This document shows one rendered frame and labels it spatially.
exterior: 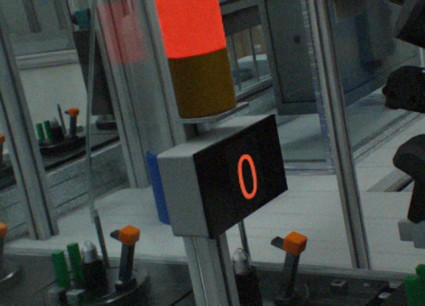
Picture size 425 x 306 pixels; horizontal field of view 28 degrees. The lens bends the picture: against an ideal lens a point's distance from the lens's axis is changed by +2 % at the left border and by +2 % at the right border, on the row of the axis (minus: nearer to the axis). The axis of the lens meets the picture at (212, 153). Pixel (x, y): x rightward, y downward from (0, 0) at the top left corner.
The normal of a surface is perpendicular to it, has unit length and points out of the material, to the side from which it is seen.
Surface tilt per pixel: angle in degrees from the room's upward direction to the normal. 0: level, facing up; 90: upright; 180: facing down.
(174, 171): 90
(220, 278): 90
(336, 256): 0
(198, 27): 90
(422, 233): 90
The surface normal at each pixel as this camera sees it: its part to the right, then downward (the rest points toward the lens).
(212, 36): 0.61, 0.07
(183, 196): -0.56, 0.29
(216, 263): 0.81, -0.02
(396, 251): -0.19, -0.96
